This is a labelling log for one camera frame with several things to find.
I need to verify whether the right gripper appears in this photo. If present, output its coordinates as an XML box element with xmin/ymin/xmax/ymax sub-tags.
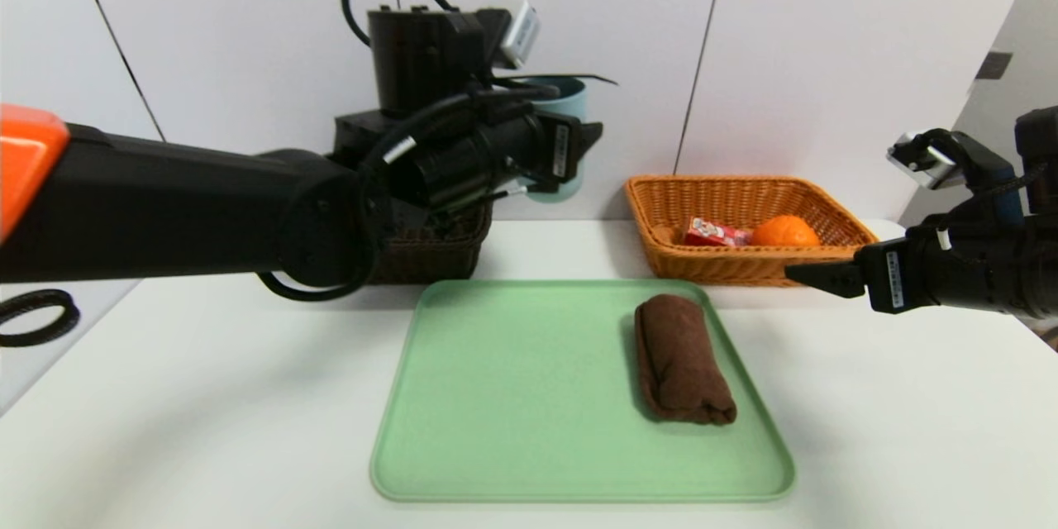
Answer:
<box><xmin>784</xmin><ymin>226</ymin><xmax>997</xmax><ymax>314</ymax></box>

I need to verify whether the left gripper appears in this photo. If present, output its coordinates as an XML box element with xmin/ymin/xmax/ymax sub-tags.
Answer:
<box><xmin>482</xmin><ymin>110</ymin><xmax>603</xmax><ymax>187</ymax></box>

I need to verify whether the blue-grey plastic cup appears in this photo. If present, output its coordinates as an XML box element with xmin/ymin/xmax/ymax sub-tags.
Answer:
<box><xmin>508</xmin><ymin>79</ymin><xmax>589</xmax><ymax>204</ymax></box>

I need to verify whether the orange fruit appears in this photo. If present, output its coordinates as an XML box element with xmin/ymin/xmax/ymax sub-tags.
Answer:
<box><xmin>751</xmin><ymin>215</ymin><xmax>822</xmax><ymax>248</ymax></box>

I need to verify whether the red snack carton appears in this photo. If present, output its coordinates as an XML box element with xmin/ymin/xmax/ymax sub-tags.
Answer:
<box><xmin>684</xmin><ymin>217</ymin><xmax>755</xmax><ymax>248</ymax></box>

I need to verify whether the orange wicker basket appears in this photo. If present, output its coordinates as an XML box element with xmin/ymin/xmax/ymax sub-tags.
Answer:
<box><xmin>625</xmin><ymin>175</ymin><xmax>880</xmax><ymax>288</ymax></box>

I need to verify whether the dark brown wicker basket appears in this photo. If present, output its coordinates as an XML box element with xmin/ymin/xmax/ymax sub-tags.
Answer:
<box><xmin>364</xmin><ymin>203</ymin><xmax>494</xmax><ymax>284</ymax></box>

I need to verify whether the brown rolled towel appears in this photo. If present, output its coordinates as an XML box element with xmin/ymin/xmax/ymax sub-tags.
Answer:
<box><xmin>634</xmin><ymin>294</ymin><xmax>739</xmax><ymax>426</ymax></box>

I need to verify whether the light green plastic tray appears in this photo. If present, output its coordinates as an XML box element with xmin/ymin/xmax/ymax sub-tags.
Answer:
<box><xmin>369</xmin><ymin>279</ymin><xmax>797</xmax><ymax>503</ymax></box>

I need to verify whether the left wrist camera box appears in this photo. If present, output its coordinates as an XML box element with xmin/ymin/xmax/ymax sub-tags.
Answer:
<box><xmin>494</xmin><ymin>0</ymin><xmax>542</xmax><ymax>71</ymax></box>

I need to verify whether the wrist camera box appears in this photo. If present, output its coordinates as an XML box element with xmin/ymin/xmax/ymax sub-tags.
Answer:
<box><xmin>887</xmin><ymin>131</ymin><xmax>964</xmax><ymax>189</ymax></box>
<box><xmin>494</xmin><ymin>0</ymin><xmax>542</xmax><ymax>71</ymax></box>

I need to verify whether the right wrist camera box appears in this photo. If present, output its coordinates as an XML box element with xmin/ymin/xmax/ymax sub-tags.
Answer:
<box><xmin>887</xmin><ymin>131</ymin><xmax>964</xmax><ymax>189</ymax></box>

